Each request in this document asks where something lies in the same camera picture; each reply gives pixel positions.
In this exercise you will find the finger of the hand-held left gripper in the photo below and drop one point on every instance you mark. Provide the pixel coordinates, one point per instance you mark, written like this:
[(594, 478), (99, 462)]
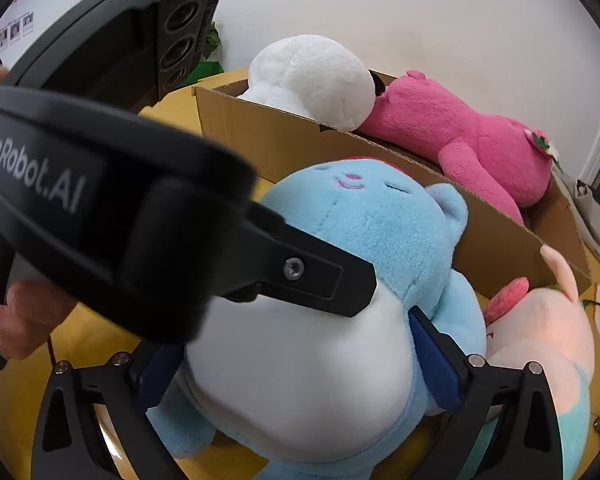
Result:
[(320, 270)]

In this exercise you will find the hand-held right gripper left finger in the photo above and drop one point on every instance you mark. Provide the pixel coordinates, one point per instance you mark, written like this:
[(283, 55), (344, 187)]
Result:
[(157, 375)]

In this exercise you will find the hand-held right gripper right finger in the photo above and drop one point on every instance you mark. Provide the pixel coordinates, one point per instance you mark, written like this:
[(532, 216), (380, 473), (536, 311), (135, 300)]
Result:
[(437, 360)]

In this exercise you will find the blue and white plush toy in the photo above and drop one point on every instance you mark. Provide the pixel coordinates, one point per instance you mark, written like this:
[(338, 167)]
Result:
[(360, 240)]

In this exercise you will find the brown cardboard box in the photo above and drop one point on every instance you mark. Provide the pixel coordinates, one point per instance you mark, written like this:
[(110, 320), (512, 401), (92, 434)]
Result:
[(290, 145)]

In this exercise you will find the person's left hand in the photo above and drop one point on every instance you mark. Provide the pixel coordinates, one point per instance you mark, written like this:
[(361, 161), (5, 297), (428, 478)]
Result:
[(25, 315)]

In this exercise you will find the pink pig plush toy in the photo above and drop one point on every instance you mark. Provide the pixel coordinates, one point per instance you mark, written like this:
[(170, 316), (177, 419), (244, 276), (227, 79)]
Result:
[(540, 330)]

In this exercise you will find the green curved panel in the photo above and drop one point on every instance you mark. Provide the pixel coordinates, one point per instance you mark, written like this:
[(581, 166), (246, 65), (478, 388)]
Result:
[(207, 69)]

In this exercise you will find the green potted plant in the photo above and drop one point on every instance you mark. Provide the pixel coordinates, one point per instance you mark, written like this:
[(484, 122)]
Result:
[(212, 40)]

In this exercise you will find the magenta plush bear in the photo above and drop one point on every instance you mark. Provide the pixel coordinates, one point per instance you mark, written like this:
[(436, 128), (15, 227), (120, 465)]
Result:
[(455, 140)]

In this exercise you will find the row of small wall photos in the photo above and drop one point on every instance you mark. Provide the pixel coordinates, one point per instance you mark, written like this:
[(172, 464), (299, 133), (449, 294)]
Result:
[(15, 30)]

